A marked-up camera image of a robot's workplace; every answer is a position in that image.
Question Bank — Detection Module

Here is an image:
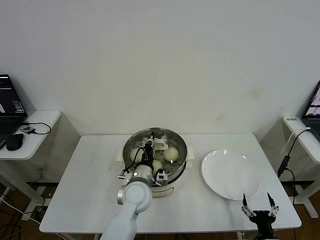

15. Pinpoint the black laptop with dark screen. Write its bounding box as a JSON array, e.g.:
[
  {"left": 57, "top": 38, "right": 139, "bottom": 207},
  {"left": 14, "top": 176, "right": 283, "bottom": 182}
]
[{"left": 0, "top": 74, "right": 29, "bottom": 149}]

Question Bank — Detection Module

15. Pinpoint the small black usb adapter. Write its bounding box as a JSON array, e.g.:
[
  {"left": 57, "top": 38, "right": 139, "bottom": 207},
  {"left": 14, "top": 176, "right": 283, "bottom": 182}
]
[{"left": 20, "top": 125, "right": 36, "bottom": 136}]

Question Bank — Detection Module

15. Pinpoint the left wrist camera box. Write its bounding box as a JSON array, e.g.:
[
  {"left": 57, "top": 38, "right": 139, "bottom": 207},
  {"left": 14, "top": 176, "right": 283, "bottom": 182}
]
[{"left": 154, "top": 170, "right": 168, "bottom": 187}]

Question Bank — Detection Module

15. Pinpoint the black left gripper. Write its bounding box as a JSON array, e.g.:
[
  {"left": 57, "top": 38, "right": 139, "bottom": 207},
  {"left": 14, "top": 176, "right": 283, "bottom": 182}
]
[{"left": 140, "top": 131, "right": 156, "bottom": 166}]

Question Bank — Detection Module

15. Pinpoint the black power cable with brick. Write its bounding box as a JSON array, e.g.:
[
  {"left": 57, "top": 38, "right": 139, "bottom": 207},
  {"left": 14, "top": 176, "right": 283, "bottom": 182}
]
[{"left": 276, "top": 128, "right": 313, "bottom": 206}]

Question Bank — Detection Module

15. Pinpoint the cream electric cooking pot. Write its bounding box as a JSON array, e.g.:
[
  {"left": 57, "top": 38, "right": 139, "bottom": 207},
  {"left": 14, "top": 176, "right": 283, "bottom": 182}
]
[{"left": 124, "top": 161, "right": 187, "bottom": 201}]

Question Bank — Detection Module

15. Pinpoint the round glass pot lid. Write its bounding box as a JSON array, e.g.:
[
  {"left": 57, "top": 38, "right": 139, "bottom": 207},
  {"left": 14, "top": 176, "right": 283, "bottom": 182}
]
[{"left": 122, "top": 126, "right": 188, "bottom": 183}]

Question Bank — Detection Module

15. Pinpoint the black laptop with bright screen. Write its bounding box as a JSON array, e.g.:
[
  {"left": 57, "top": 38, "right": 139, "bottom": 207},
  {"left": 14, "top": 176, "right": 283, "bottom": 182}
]
[{"left": 301, "top": 80, "right": 320, "bottom": 141}]

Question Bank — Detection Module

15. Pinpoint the white side desk with mouse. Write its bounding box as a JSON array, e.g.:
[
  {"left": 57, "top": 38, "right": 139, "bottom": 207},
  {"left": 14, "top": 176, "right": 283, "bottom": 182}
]
[{"left": 0, "top": 109, "right": 82, "bottom": 221}]

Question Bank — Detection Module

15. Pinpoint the white floor cable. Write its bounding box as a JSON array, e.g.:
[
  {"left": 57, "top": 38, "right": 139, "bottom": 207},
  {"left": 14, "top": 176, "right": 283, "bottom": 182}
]
[{"left": 0, "top": 197, "right": 42, "bottom": 223}]

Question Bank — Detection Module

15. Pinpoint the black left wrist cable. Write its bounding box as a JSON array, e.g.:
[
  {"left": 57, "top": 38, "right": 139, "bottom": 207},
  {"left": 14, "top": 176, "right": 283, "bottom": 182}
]
[{"left": 121, "top": 147, "right": 146, "bottom": 176}]

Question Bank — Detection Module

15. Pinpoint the round white plate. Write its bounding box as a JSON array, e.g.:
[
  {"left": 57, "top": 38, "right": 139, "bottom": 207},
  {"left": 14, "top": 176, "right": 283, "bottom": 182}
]
[{"left": 201, "top": 149, "right": 262, "bottom": 202}]

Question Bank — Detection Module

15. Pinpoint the white laptop cable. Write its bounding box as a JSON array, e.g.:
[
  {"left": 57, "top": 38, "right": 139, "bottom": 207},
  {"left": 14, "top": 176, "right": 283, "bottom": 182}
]
[{"left": 281, "top": 127, "right": 312, "bottom": 154}]

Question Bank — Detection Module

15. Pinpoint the thin black desk cable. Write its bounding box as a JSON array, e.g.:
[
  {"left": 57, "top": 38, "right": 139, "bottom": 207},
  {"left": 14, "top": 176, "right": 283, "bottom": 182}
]
[{"left": 22, "top": 121, "right": 52, "bottom": 136}]

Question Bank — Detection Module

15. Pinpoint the white steamed baozi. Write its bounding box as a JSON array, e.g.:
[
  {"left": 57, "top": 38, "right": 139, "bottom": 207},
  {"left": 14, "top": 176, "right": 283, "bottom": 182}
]
[
  {"left": 129, "top": 147, "right": 145, "bottom": 161},
  {"left": 152, "top": 159, "right": 164, "bottom": 176},
  {"left": 163, "top": 146, "right": 179, "bottom": 162}
]

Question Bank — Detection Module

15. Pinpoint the perforated steel steamer basket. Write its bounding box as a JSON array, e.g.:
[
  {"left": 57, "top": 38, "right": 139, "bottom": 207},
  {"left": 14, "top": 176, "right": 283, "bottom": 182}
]
[{"left": 114, "top": 127, "right": 196, "bottom": 185}]

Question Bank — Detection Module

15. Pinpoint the black computer mouse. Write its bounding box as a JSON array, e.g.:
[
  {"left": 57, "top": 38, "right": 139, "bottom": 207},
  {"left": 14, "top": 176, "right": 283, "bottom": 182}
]
[{"left": 5, "top": 133, "right": 25, "bottom": 152}]

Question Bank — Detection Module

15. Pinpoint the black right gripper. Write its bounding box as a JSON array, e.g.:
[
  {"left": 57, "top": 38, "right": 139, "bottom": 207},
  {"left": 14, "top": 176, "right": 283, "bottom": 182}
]
[{"left": 241, "top": 192, "right": 280, "bottom": 234}]

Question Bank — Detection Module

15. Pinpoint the white side desk with label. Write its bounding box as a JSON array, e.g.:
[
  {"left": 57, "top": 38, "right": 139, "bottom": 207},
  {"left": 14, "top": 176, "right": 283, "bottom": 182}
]
[{"left": 260, "top": 116, "right": 320, "bottom": 218}]

